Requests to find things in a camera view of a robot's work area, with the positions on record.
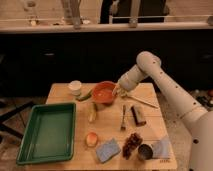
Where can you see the black chair base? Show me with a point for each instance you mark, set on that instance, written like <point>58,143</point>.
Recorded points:
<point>9,115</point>

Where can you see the blue sponge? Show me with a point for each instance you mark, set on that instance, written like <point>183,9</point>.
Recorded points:
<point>107,150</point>

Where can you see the wooden handled spoon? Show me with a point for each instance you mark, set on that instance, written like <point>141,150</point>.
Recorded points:
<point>142,101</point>

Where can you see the peach fruit toy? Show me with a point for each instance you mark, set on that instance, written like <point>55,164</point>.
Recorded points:
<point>91,139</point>

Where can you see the green cucumber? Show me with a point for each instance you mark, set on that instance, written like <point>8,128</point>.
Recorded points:
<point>84,97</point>

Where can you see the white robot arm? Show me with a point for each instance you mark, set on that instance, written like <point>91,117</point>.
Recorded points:
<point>195,117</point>

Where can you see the metal cup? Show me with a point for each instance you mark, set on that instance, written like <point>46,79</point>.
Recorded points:
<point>145,152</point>

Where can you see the brown chocolate bar block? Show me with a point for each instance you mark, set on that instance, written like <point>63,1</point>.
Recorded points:
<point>138,117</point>

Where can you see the green plastic tray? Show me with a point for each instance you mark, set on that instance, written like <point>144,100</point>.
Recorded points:
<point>49,134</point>

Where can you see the white paper cup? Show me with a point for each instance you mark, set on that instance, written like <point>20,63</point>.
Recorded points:
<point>75,87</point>

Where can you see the orange bowl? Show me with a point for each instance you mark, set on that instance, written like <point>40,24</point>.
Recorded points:
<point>102,92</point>

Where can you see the yellow corn cob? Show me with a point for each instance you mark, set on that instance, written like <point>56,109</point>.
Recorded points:
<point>92,113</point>

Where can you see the metal fork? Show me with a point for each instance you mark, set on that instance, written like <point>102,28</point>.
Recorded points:
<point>123,126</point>

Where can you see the dark grape bunch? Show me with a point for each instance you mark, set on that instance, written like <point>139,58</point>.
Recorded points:
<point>131,143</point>

